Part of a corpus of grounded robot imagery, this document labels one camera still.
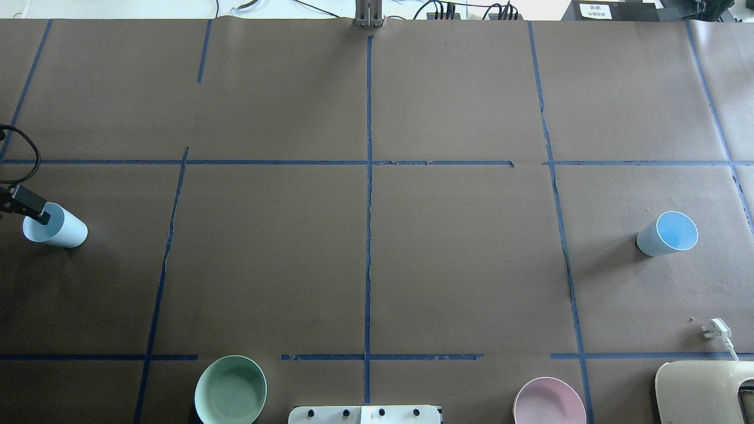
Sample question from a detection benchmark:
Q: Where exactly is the aluminium frame post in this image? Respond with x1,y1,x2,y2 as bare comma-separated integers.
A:
353,0,385,28

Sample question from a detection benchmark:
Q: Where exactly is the black box with label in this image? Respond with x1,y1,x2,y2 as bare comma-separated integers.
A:
561,1,660,22

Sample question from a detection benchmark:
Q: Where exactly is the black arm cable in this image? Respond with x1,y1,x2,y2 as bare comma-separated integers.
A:
0,124,51,226

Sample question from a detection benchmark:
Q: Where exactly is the cream toaster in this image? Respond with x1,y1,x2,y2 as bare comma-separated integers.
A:
654,360,753,423

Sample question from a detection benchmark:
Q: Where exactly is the white toaster plug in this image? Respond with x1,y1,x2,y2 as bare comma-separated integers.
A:
702,317,740,362

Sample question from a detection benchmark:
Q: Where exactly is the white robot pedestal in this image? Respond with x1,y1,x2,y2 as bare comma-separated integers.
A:
287,405,444,423

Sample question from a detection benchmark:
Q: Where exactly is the pink bowl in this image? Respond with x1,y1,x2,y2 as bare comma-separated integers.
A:
512,377,587,423

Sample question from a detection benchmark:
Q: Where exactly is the light blue cup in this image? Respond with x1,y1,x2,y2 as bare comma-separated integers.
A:
22,202,88,248
636,210,699,257

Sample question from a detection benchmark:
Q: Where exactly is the green bowl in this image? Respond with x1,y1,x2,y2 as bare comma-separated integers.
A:
194,355,267,423

